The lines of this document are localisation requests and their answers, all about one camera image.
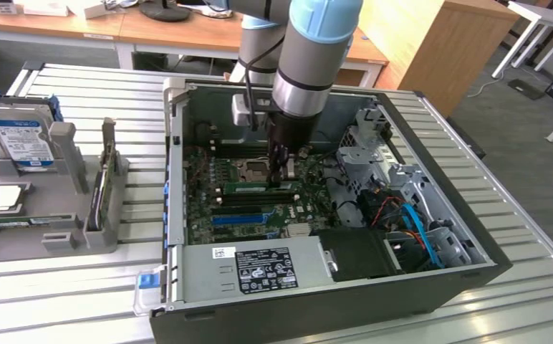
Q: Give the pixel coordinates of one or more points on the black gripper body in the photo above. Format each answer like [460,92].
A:
[292,130]

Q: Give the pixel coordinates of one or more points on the green RAM stick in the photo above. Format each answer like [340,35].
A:
[17,223]
[247,186]

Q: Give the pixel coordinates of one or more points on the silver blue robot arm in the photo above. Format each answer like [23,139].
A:
[314,53]

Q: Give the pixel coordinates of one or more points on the black RAM slot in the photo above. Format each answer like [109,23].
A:
[252,195]
[252,201]

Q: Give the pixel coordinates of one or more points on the CPU socket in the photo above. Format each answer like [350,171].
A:
[255,170]

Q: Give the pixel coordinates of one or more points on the green motherboard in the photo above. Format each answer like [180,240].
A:
[304,211]

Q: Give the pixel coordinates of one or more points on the metal disk bay cage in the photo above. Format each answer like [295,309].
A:
[367,157]

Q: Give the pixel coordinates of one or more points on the blue expansion slot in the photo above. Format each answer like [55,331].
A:
[237,219]

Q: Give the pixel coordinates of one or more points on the small silver heatsink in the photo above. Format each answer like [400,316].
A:
[297,231]

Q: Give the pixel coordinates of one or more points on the grey power supply unit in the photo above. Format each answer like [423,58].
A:
[199,276]

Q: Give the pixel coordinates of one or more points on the wooden desk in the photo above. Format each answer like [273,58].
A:
[185,34]
[41,25]

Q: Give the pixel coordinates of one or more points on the wooden cabinet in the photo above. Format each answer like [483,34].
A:
[428,50]

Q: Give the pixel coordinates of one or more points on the graphics card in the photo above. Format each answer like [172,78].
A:
[101,186]

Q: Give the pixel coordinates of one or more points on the clear case latch blue tab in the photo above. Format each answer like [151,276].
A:
[145,283]

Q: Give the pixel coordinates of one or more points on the black monitor base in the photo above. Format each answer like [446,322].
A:
[163,12]

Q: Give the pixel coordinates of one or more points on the black open PC case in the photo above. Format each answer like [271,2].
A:
[304,322]

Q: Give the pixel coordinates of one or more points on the grey parts rack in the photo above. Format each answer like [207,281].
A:
[65,200]

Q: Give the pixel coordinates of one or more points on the hard disk blue label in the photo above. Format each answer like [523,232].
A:
[13,136]

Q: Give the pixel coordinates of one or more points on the silver CPU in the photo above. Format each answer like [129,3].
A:
[0,197]

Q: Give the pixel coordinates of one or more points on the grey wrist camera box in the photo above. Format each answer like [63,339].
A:
[243,111]

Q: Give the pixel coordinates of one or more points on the blue disk bracket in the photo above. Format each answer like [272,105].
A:
[55,107]

